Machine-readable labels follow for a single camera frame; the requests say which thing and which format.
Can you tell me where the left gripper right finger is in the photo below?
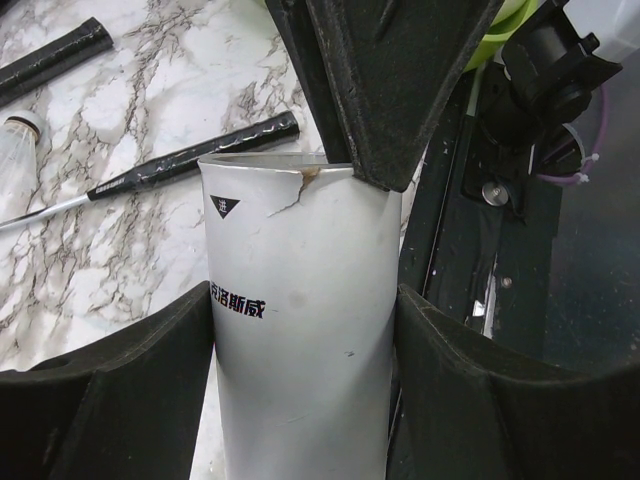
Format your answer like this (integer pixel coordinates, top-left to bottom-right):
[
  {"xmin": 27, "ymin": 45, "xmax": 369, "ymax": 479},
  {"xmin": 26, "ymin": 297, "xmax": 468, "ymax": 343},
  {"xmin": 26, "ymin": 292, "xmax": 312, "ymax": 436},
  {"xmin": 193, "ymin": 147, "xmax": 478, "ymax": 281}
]
[{"xmin": 394, "ymin": 285, "xmax": 639, "ymax": 479}]

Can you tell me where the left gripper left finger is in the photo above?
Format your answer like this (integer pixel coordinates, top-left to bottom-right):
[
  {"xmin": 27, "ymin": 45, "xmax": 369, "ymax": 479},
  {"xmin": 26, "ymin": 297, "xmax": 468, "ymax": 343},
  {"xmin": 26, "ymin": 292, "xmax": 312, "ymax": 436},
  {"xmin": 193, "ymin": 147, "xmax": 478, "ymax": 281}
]
[{"xmin": 1, "ymin": 282, "xmax": 215, "ymax": 479}]

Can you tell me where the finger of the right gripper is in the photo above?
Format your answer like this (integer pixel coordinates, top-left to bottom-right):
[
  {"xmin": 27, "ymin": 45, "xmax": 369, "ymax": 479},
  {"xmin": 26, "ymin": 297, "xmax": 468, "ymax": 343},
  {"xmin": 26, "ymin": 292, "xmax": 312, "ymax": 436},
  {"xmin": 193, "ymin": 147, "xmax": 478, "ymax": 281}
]
[{"xmin": 266, "ymin": 0, "xmax": 502, "ymax": 192}]

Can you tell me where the white shuttlecock tube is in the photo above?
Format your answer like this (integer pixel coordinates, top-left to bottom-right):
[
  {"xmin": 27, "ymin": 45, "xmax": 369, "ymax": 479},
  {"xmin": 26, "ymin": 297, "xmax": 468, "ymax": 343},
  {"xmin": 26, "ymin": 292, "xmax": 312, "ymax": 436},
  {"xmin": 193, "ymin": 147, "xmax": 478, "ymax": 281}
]
[{"xmin": 199, "ymin": 153, "xmax": 402, "ymax": 479}]

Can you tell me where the white feather shuttlecock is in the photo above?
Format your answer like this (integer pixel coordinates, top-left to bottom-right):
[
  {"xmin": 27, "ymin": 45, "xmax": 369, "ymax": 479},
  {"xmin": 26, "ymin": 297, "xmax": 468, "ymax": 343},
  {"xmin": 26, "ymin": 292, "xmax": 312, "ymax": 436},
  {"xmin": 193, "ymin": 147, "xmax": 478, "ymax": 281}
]
[{"xmin": 1, "ymin": 110, "xmax": 45, "ymax": 199}]

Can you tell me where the lower badminton racket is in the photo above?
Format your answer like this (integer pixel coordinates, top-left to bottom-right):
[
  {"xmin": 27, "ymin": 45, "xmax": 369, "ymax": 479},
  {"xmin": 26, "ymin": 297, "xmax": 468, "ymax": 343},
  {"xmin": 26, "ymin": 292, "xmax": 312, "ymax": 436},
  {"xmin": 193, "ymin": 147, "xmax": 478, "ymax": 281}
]
[{"xmin": 1, "ymin": 111, "xmax": 300, "ymax": 232}]

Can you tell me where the badminton racket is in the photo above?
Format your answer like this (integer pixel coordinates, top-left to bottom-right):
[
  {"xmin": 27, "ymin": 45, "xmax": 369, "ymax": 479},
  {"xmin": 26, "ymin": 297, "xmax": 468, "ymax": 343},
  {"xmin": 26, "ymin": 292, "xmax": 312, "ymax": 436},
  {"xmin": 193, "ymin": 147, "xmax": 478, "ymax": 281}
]
[
  {"xmin": 1, "ymin": 111, "xmax": 300, "ymax": 232},
  {"xmin": 1, "ymin": 17, "xmax": 114, "ymax": 107}
]

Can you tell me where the upper badminton racket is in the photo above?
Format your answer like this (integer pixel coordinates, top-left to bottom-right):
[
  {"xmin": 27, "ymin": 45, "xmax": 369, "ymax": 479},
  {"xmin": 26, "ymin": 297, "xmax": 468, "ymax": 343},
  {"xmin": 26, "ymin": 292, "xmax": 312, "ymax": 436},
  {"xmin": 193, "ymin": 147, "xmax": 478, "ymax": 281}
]
[{"xmin": 1, "ymin": 17, "xmax": 114, "ymax": 107}]

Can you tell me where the green vegetable tray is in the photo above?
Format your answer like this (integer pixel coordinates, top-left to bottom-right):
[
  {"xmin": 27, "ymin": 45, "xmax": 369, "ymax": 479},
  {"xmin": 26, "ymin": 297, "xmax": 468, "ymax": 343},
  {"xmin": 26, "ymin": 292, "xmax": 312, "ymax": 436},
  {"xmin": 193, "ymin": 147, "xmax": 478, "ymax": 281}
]
[{"xmin": 463, "ymin": 0, "xmax": 539, "ymax": 73}]

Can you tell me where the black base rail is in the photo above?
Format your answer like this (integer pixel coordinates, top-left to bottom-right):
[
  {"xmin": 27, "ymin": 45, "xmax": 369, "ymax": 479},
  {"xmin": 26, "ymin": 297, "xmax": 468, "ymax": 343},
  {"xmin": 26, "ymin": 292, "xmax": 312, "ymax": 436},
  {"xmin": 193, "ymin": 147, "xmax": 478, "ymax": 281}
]
[{"xmin": 399, "ymin": 63, "xmax": 562, "ymax": 360}]

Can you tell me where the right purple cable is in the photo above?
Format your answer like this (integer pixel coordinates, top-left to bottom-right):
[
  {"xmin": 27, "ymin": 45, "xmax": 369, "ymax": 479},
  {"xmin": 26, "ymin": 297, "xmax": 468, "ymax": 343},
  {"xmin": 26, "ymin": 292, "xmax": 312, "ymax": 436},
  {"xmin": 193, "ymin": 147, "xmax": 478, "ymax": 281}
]
[{"xmin": 537, "ymin": 84, "xmax": 614, "ymax": 187}]

